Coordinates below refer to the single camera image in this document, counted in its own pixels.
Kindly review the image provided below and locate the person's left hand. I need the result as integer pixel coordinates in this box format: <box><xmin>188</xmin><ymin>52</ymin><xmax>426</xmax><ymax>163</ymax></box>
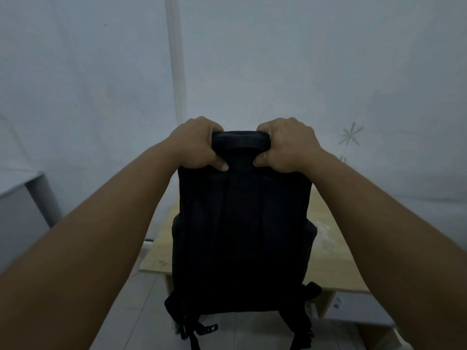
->
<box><xmin>169</xmin><ymin>116</ymin><xmax>230</xmax><ymax>172</ymax></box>

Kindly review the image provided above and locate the person's right hand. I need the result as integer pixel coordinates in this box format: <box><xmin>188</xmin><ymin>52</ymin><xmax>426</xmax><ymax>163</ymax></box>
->
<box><xmin>252</xmin><ymin>117</ymin><xmax>325</xmax><ymax>175</ymax></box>

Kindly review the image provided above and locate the black backpack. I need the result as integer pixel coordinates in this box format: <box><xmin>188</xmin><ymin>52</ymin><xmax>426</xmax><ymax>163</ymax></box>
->
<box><xmin>164</xmin><ymin>130</ymin><xmax>322</xmax><ymax>350</ymax></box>

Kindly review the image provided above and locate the person's right forearm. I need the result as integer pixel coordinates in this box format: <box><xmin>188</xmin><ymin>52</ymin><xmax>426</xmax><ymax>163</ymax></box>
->
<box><xmin>305</xmin><ymin>149</ymin><xmax>467</xmax><ymax>350</ymax></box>

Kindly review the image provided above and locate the person's left forearm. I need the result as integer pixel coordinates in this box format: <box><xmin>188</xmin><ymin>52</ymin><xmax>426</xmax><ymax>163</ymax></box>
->
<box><xmin>0</xmin><ymin>139</ymin><xmax>179</xmax><ymax>350</ymax></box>

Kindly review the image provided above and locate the white vertical pipe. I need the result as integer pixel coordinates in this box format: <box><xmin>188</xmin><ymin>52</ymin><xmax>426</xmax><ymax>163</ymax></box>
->
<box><xmin>164</xmin><ymin>0</ymin><xmax>187</xmax><ymax>125</ymax></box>

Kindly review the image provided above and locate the light wooden table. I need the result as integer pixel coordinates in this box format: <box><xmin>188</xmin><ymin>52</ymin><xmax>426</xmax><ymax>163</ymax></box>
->
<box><xmin>139</xmin><ymin>186</ymin><xmax>396</xmax><ymax>350</ymax></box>

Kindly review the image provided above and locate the white box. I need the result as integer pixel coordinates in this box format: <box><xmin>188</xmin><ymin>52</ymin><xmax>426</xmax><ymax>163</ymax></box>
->
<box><xmin>324</xmin><ymin>291</ymin><xmax>396</xmax><ymax>328</ymax></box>

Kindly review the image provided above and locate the grey cabinet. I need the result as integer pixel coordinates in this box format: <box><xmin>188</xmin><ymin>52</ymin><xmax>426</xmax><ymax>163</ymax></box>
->
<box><xmin>0</xmin><ymin>170</ymin><xmax>63</xmax><ymax>275</ymax></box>

